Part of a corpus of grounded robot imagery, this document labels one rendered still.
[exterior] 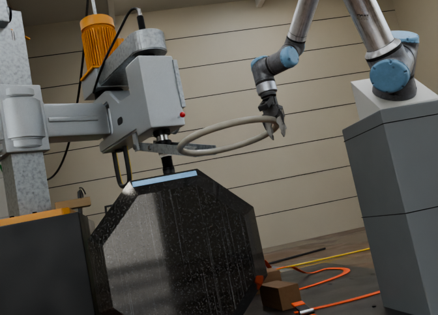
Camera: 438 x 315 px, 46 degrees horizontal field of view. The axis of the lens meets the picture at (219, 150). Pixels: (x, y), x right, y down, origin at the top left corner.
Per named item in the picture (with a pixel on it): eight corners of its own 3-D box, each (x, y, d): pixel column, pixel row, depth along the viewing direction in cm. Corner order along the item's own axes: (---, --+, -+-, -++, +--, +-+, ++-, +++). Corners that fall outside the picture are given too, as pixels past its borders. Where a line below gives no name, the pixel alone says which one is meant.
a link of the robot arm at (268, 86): (270, 79, 228) (251, 86, 232) (273, 89, 227) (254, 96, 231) (277, 83, 236) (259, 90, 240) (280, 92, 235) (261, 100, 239)
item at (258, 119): (160, 161, 244) (159, 155, 245) (244, 151, 271) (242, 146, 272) (210, 124, 204) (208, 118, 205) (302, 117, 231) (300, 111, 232)
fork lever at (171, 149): (131, 150, 308) (131, 142, 308) (160, 148, 319) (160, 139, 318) (189, 158, 251) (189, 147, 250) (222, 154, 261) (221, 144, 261)
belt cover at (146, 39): (85, 105, 362) (81, 83, 364) (118, 104, 375) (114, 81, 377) (137, 54, 282) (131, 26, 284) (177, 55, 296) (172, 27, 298)
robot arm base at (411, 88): (395, 79, 242) (397, 59, 237) (425, 94, 228) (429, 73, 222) (363, 89, 236) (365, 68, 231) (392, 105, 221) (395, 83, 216)
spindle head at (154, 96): (127, 147, 309) (115, 76, 315) (160, 144, 321) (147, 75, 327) (152, 132, 280) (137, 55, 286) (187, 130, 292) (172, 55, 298)
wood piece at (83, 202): (56, 211, 296) (54, 202, 296) (55, 212, 306) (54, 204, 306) (91, 204, 302) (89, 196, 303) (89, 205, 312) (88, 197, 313)
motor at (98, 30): (79, 81, 360) (71, 27, 366) (121, 80, 377) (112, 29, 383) (92, 67, 337) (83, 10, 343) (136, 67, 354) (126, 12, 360)
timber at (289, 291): (302, 305, 273) (298, 283, 275) (282, 311, 270) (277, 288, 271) (281, 300, 302) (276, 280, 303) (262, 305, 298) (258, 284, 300)
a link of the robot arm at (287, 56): (293, 40, 228) (270, 51, 236) (285, 49, 219) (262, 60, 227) (304, 58, 230) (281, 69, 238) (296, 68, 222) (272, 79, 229)
